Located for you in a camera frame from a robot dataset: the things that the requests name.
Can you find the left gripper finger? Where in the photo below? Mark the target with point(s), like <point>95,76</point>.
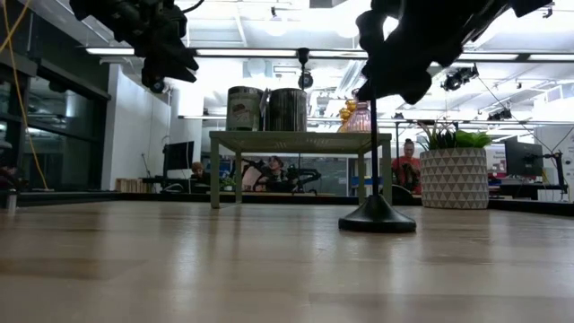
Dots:
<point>154,69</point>
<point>179,58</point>

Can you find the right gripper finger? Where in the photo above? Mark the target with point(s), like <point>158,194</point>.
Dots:
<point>383,76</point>
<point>417,85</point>

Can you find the amber glass candle holder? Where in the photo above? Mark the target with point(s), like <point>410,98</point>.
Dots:
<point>350,106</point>
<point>343,115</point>

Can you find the pink glass candle holder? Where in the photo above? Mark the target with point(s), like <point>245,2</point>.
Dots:
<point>359,122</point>

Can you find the black metal candlestick holder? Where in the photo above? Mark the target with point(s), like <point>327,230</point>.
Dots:
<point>376,220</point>
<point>303,54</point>

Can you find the candle tin white green label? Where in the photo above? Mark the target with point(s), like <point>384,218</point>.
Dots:
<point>242,112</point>

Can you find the candle tin brown label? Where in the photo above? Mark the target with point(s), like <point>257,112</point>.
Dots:
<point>289,112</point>

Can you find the black background robot arm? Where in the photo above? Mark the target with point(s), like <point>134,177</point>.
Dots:
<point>309,177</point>

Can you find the black ceiling spotlight cluster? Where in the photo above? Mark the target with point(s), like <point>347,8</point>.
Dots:
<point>459,77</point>

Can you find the long ceiling strip light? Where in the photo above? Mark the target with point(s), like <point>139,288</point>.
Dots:
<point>246,52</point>

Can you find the person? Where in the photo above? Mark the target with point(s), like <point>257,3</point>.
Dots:
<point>274,172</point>
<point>408,166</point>
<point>197,170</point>

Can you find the small black ceiling spotlight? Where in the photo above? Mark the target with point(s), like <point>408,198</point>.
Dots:
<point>500,115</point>

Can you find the black computer monitor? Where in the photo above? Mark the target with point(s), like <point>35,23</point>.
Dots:
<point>179,156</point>
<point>522,159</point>

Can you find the round white ceiling lamp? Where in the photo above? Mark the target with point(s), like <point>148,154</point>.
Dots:
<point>275,24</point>

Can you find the succulent in triangle-patterned pot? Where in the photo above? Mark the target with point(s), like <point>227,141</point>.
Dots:
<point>462,179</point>

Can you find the mint perforated metal shelf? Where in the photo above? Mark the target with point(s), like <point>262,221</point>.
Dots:
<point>291,141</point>

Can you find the wooden crate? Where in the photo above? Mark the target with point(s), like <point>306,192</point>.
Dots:
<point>129,185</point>

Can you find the small green potted plant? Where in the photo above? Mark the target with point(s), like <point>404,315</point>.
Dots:
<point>227,181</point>

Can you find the black office desk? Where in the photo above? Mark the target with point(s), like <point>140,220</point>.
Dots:
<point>529,189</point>

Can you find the black ceiling dome camera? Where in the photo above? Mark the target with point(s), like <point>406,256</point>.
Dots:
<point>158,89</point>
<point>309,81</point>

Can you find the black aluminium table frame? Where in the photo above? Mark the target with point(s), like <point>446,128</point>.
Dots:
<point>170,197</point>

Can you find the small white post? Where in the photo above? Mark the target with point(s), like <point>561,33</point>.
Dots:
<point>10,203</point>

